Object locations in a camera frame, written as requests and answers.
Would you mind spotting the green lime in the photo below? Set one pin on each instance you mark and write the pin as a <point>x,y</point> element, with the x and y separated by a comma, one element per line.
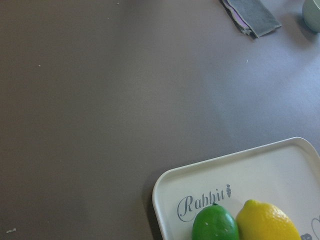
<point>214,222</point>

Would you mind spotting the yellow lemon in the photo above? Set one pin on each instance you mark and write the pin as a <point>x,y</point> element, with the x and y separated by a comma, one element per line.
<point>264,221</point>

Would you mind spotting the cream rabbit tray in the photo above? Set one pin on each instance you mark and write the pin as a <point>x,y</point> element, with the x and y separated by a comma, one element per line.
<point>284,173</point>

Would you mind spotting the pink folded cloth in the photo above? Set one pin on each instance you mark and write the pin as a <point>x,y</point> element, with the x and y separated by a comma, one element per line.
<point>235,15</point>

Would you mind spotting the grey folded cloth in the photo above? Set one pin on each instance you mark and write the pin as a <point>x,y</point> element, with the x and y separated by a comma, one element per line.
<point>254,13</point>

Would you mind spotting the light green bowl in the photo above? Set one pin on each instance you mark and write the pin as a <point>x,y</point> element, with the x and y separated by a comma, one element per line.
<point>311,14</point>

